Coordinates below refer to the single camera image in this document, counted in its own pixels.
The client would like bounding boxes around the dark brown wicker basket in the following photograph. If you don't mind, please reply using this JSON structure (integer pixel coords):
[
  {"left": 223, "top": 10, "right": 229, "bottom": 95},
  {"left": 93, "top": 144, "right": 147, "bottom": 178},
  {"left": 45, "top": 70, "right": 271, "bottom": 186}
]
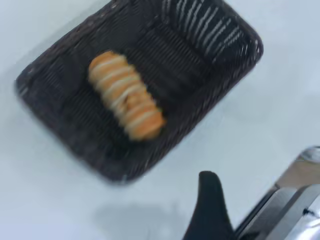
[{"left": 14, "top": 0, "right": 265, "bottom": 186}]

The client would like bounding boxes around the orange striped bread roll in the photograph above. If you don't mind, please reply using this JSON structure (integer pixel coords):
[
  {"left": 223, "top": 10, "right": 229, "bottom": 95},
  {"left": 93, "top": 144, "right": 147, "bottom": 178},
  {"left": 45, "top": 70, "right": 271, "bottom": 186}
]
[{"left": 87, "top": 50, "right": 167, "bottom": 142}]

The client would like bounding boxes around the silver aluminium frame rail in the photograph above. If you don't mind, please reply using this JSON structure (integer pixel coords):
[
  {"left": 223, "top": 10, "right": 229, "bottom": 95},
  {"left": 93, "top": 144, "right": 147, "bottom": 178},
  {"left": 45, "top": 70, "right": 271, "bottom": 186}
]
[{"left": 234, "top": 145, "right": 320, "bottom": 240}]

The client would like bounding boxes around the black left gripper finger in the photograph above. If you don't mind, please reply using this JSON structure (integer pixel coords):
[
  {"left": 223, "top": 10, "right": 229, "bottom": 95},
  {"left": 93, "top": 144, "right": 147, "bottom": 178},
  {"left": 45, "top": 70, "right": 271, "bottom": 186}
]
[{"left": 183, "top": 170, "right": 236, "bottom": 240}]

